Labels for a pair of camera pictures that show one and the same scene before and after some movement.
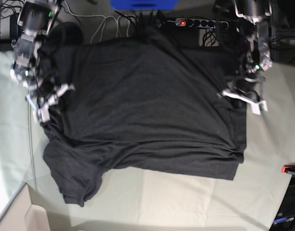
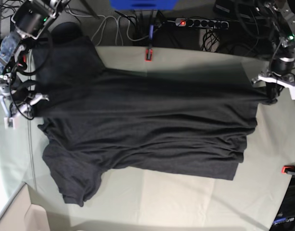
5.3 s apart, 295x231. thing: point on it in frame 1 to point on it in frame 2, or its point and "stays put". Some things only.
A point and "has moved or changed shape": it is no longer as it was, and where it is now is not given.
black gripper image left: [46, 86] to [22, 91]
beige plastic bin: [21, 215] stays put
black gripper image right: [248, 89] to [272, 91]
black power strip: [213, 24] stays put
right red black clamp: [292, 170] stays put
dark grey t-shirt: [158, 102] has moved or changed shape
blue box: [143, 5] stays put
